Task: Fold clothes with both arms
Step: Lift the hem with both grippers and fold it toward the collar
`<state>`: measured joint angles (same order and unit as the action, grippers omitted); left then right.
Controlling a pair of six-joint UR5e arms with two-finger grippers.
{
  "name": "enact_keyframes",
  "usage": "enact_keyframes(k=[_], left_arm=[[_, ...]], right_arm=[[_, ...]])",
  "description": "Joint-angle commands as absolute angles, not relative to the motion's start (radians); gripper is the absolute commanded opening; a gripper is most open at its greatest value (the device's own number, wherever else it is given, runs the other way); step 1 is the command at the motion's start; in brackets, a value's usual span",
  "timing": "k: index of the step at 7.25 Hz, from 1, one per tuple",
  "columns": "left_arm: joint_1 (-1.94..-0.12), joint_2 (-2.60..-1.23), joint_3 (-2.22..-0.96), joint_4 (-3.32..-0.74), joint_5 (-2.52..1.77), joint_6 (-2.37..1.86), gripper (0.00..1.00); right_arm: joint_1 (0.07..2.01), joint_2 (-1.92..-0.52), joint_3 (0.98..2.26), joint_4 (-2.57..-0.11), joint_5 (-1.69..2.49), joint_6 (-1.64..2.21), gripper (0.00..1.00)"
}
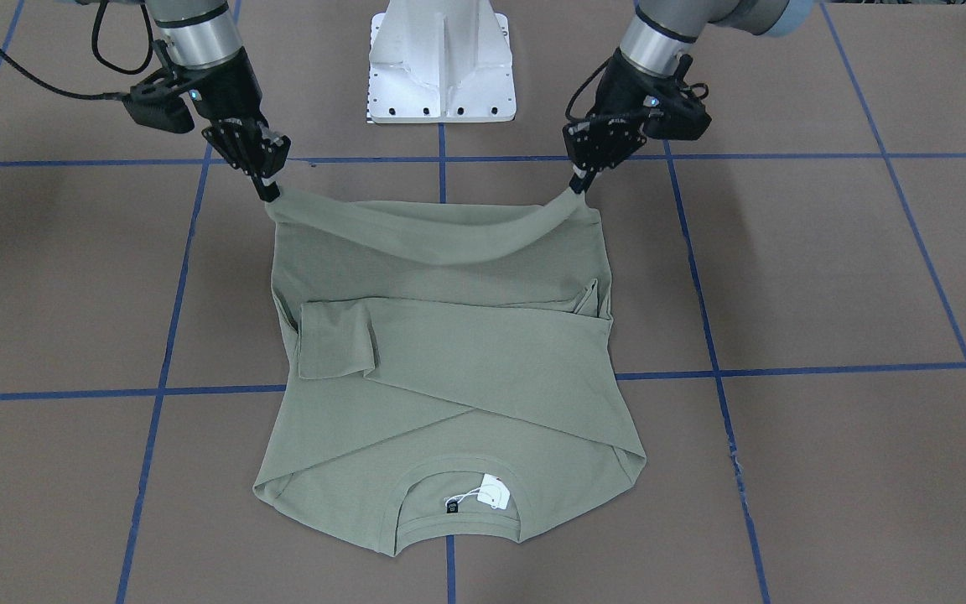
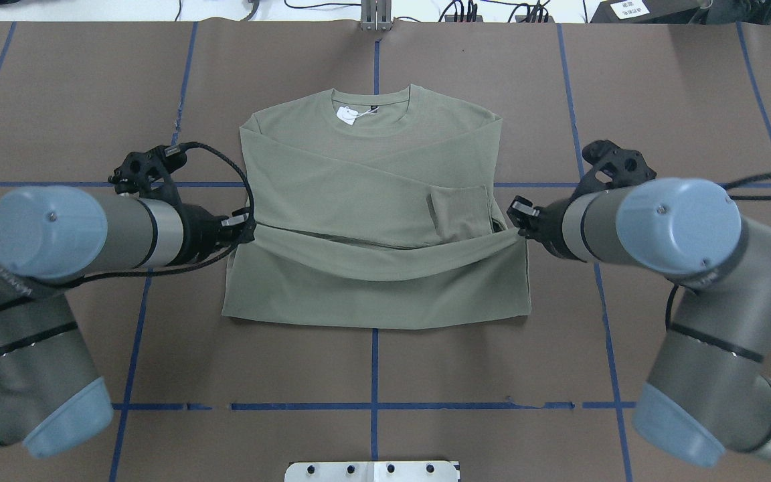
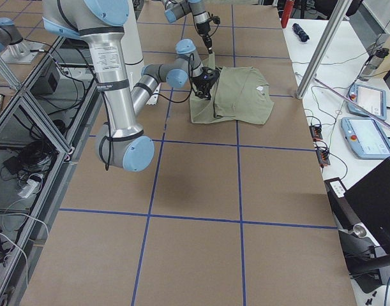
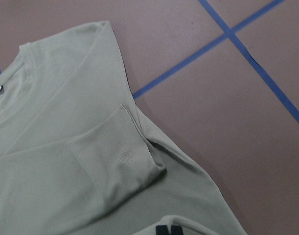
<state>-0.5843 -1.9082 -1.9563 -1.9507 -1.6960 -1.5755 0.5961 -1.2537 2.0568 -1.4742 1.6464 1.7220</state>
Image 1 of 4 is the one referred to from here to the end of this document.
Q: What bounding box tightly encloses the olive green long-sleeve shirt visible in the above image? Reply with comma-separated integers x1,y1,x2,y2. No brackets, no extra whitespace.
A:
252,188,647,557

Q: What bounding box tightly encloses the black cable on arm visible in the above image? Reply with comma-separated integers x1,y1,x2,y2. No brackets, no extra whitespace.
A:
0,0,157,102

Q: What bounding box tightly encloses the white paper price tag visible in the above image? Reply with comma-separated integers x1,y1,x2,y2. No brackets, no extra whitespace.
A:
475,474,512,511

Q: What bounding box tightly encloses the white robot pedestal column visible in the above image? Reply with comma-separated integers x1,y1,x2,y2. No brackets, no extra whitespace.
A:
366,1,517,125

